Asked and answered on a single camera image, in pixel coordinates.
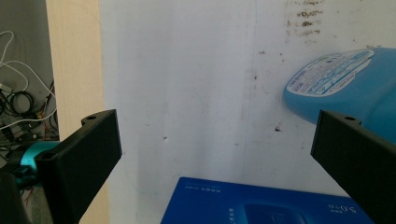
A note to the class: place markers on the blue detergent bottle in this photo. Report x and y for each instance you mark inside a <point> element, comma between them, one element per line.
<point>373,99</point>

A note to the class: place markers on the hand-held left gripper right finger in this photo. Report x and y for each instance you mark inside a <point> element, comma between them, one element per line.
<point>358,161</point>

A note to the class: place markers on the blue cardboard box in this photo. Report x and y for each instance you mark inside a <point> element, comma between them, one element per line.
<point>218,205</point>

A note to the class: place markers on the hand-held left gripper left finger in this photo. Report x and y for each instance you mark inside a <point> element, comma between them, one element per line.
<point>74,168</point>

